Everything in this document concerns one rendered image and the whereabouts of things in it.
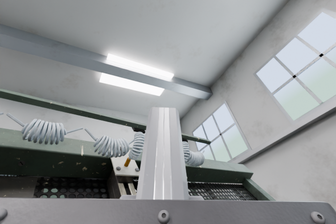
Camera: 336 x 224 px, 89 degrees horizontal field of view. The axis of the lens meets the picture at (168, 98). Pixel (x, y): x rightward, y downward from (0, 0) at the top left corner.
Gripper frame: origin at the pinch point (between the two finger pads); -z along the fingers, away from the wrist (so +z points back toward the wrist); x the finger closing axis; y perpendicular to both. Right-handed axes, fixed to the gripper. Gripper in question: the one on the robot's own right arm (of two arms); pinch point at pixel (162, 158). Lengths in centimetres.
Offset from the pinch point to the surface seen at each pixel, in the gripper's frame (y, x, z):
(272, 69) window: 101, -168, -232
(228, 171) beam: 92, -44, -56
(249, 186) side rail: 108, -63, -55
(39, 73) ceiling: 133, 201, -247
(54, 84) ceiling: 158, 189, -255
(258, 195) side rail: 107, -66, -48
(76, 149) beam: 45, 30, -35
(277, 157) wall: 186, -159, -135
